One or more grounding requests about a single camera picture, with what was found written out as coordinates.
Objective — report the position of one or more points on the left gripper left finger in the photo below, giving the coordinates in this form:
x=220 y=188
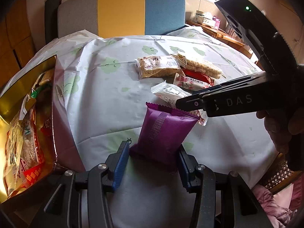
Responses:
x=103 y=179

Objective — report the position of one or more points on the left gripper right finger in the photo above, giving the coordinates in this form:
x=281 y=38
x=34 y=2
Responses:
x=200 y=180

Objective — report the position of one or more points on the purple snack packet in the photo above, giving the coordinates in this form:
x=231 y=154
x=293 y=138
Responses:
x=163 y=131

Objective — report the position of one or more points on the large orange rice-cracker bag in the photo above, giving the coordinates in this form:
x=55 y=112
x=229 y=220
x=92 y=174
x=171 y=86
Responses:
x=29 y=153

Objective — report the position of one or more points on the pink floral candy packet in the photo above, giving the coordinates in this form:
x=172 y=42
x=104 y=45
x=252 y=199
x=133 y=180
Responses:
x=189 y=83

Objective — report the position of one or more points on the white rice cake packet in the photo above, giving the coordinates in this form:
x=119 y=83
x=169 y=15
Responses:
x=170 y=93

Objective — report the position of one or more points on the clear rice crisp pack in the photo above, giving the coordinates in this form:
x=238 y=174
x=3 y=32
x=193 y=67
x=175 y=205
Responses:
x=203 y=66

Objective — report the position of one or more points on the flaky pastry white packet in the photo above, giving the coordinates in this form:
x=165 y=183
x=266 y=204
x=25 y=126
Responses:
x=158 y=67

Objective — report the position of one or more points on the red festive snack packet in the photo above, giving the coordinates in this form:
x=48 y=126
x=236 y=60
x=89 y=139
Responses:
x=198 y=76

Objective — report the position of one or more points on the green-edged cracker pack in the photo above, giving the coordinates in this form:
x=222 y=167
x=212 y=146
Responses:
x=44 y=80

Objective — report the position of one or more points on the person's right hand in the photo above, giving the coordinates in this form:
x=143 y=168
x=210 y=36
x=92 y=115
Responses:
x=281 y=133

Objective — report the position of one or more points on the gold red gift box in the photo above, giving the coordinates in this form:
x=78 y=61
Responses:
x=66 y=153

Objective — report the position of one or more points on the cloud-print white tablecloth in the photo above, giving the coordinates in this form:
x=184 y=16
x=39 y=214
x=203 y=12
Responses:
x=105 y=102

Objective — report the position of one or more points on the wooden side table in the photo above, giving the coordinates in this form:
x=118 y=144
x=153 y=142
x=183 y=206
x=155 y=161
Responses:
x=223 y=37

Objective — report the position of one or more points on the wicker chair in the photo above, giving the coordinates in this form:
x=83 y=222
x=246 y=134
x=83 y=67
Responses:
x=279 y=176

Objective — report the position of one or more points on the pink garment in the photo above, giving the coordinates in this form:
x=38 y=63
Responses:
x=282 y=207

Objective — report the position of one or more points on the pink small box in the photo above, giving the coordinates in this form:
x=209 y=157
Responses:
x=217 y=22

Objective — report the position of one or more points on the patterned tissue box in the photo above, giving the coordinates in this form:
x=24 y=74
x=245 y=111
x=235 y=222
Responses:
x=204 y=18

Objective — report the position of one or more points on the grey yellow blue chair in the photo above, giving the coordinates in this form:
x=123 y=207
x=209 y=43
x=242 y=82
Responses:
x=113 y=18

